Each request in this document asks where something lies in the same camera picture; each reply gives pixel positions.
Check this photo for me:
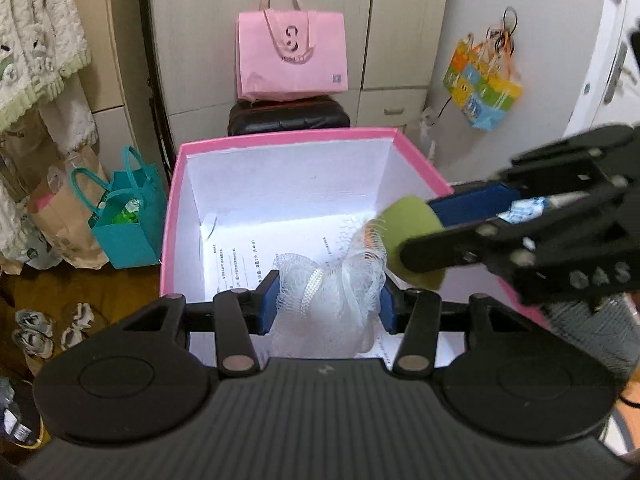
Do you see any green makeup sponge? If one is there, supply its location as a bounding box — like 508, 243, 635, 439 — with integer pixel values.
377, 195, 449, 292

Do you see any white mesh bath pouf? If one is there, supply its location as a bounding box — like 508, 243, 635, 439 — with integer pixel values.
269, 225, 387, 359

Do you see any orange makeup sponge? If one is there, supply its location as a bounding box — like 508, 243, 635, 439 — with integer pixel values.
362, 221, 386, 261

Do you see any pink cardboard shoe box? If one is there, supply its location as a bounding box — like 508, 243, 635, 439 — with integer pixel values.
159, 127, 551, 361

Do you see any white tissue pack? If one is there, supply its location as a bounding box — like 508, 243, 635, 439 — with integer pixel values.
498, 197, 548, 224

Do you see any printed paper sheet in box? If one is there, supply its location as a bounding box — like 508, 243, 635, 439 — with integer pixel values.
200, 209, 392, 302

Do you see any teal gift bag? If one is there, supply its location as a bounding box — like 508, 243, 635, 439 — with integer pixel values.
68, 146, 167, 270

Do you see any white door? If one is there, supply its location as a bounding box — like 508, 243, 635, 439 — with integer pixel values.
564, 0, 639, 136

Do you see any colourful hanging gift bag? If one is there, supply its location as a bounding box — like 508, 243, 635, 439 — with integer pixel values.
442, 30, 523, 132

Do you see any black suitcase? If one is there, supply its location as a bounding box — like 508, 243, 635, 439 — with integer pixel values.
227, 96, 350, 136

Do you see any brown paper bag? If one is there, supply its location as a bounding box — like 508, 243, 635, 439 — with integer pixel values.
27, 146, 108, 270

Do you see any pink tote bag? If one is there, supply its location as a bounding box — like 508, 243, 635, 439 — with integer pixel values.
235, 0, 348, 102

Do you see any beige wardrobe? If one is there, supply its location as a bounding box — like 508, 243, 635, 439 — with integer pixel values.
76, 0, 446, 169

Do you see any cream knitted cardigan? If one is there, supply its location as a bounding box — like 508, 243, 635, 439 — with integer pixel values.
1, 0, 98, 273

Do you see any silver door handle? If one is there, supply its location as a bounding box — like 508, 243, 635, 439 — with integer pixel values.
603, 41, 639, 105

